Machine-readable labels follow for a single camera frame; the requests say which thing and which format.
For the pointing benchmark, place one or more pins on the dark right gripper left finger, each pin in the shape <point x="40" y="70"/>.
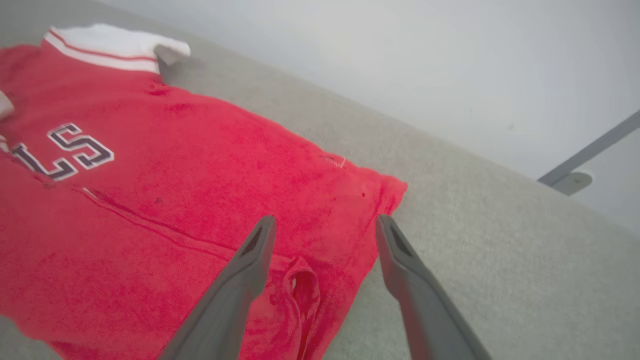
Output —
<point x="235" y="295"/>

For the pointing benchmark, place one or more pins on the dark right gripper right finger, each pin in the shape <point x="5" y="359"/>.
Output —
<point x="425" y="310"/>

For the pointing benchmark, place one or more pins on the red Bulls basketball jersey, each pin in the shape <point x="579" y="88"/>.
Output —
<point x="200" y="150"/>

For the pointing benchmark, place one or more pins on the grey fabric sofa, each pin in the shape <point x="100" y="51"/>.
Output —
<point x="475" y="225"/>

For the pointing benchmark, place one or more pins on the grey metal wall bracket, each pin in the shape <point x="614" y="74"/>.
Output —
<point x="575" y="182"/>

